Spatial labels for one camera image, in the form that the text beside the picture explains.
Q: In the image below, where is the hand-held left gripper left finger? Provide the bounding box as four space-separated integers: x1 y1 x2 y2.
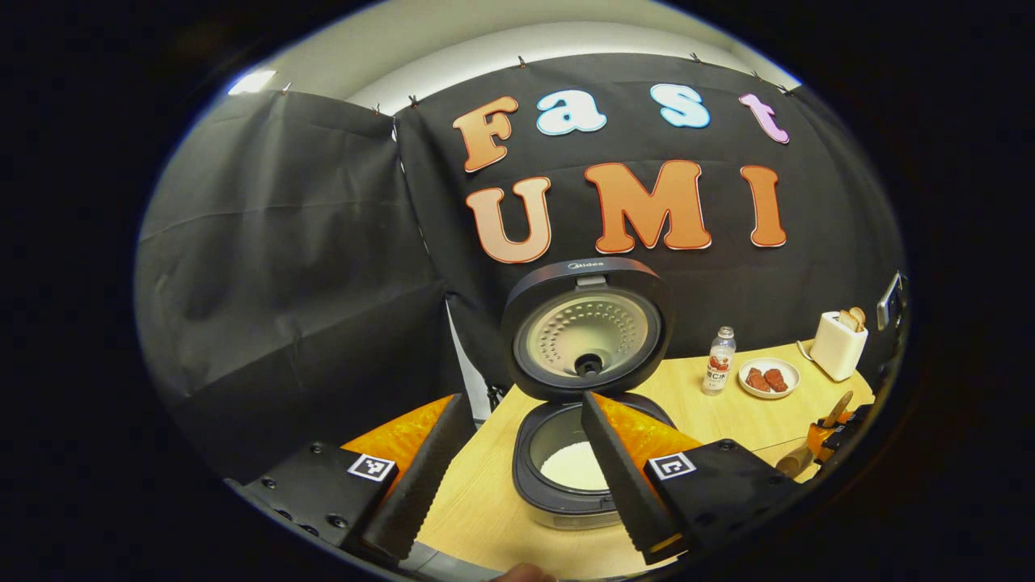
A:
222 393 476 567

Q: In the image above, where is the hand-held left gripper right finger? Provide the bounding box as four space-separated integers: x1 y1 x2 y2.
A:
581 391 809 567

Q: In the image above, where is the white rice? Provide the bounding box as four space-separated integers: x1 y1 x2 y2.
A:
540 441 611 492

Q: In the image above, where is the wooden spoon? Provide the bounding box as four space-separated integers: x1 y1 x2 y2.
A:
776 391 855 478

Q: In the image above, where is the black rice cooker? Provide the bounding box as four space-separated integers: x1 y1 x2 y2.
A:
501 257 680 530

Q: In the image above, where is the white round plate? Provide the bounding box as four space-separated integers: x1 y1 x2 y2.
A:
738 357 801 400

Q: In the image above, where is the white toaster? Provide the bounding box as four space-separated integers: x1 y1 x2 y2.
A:
810 311 869 382

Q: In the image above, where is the clear plastic drink bottle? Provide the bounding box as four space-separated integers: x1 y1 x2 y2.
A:
702 326 737 396

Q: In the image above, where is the black backdrop cloth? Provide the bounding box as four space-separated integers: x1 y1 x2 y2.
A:
133 53 906 486

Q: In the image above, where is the rectangular ceiling light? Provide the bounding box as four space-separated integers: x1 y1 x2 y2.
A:
228 70 277 96

